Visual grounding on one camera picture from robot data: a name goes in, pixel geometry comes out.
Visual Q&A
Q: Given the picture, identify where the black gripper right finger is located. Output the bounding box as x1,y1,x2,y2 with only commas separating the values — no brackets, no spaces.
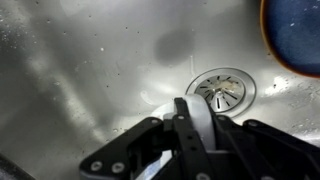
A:
214,114,320,180

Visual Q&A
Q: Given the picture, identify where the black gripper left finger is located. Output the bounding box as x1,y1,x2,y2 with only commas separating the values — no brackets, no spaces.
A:
79,97,214,180

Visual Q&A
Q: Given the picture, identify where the small white cup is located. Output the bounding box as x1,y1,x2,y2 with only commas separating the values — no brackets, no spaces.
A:
139,93,217,180

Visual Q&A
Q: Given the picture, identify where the round sink drain strainer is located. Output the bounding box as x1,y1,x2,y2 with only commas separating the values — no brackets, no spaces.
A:
185,67,257,119

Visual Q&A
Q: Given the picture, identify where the stainless steel sink basin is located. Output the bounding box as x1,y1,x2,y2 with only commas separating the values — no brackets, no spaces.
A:
0,0,320,180

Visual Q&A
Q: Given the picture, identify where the dark blue plate brown rim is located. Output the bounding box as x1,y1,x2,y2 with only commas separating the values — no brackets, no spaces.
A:
259,0,320,80

